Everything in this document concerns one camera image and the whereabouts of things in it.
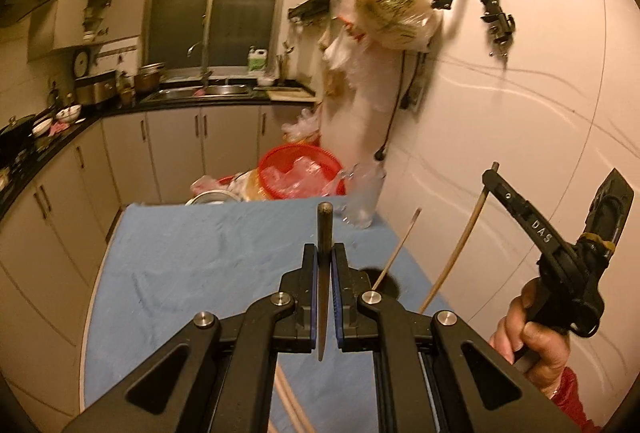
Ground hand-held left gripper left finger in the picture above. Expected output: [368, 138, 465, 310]
[62, 243, 318, 433]

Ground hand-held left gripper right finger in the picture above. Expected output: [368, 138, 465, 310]
[332, 243, 583, 433]

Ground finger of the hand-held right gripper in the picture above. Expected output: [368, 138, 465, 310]
[481, 161, 568, 264]
[586, 168, 636, 246]

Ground dark grey chopstick holder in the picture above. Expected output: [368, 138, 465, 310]
[357, 267, 403, 301]

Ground dark wooden chopstick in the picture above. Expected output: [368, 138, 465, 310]
[316, 202, 334, 362]

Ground person's right forearm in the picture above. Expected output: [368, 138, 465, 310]
[550, 365, 608, 433]

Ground person's right hand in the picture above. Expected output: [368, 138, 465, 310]
[489, 280, 572, 401]

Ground clear glass pitcher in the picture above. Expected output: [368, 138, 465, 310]
[341, 162, 387, 230]

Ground blue table cloth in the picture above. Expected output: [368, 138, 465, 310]
[80, 200, 451, 433]

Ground clear crumpled plastic bags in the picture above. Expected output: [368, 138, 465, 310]
[262, 155, 343, 198]

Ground yellowish plastic bag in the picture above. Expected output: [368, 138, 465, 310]
[235, 170, 266, 202]

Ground red plastic basket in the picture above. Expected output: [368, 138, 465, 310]
[257, 144, 347, 201]

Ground metal basin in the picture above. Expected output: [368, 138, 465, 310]
[185, 189, 241, 206]

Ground pink plastic bag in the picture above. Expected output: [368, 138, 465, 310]
[190, 174, 236, 194]

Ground plastic bags by cabinet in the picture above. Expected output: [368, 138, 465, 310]
[281, 105, 324, 146]

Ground grey base cabinets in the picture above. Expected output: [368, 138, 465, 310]
[0, 105, 321, 420]

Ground wooden cutting board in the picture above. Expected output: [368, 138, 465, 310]
[267, 88, 319, 104]

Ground hanging clear plastic bags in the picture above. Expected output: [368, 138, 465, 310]
[319, 0, 382, 90]

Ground steel kitchen sink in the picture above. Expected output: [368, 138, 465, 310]
[150, 83, 252, 100]

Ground metal sink faucet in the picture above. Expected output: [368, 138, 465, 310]
[187, 40, 212, 87]

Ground copper cooking pot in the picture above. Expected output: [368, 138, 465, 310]
[135, 63, 166, 93]

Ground kitchen window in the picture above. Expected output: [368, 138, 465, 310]
[145, 0, 291, 74]

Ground black wok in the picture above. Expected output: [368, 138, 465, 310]
[0, 113, 39, 148]

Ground wall power outlet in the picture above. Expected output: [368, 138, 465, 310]
[400, 53, 429, 112]

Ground black power cable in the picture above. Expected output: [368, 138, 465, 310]
[374, 50, 409, 162]

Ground black wall shelf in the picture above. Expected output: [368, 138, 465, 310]
[287, 0, 341, 24]

